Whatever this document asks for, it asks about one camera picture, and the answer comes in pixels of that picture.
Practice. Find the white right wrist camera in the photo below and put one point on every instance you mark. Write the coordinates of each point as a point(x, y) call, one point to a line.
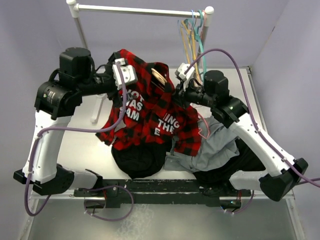
point(184, 72)

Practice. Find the yellow plastic hanger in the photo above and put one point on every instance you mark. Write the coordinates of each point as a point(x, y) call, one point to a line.
point(188, 41)

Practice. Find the black garment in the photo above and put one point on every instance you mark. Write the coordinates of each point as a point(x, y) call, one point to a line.
point(140, 161)
point(246, 161)

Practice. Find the white clothes rack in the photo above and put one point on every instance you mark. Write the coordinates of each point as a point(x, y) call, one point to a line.
point(153, 38)

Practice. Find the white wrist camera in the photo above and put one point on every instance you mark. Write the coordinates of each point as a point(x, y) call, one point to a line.
point(121, 66)
point(184, 72)

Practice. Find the pink plastic hanger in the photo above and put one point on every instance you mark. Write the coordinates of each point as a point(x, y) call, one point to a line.
point(203, 127)

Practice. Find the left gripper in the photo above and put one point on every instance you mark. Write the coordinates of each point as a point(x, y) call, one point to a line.
point(114, 95)

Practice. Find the red black plaid shirt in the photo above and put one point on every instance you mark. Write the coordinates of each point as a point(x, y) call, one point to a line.
point(151, 115)

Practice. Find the aluminium front rail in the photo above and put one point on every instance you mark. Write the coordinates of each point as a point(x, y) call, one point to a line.
point(64, 189)

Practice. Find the cream plastic hanger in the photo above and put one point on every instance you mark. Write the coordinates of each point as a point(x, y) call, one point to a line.
point(159, 79)

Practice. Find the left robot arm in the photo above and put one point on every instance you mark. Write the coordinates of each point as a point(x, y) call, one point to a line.
point(55, 104)

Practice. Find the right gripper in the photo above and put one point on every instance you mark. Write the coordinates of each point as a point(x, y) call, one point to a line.
point(181, 95)

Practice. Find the teal plastic hanger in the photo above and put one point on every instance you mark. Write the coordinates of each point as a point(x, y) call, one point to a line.
point(202, 59)

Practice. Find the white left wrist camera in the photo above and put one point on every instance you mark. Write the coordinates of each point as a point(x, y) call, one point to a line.
point(121, 66)

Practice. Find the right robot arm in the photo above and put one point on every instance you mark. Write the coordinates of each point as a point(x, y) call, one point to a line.
point(282, 170)

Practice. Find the black garment right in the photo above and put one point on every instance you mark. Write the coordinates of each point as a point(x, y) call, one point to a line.
point(246, 161)

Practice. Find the grey shirt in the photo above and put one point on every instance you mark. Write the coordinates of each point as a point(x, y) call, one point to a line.
point(214, 152)

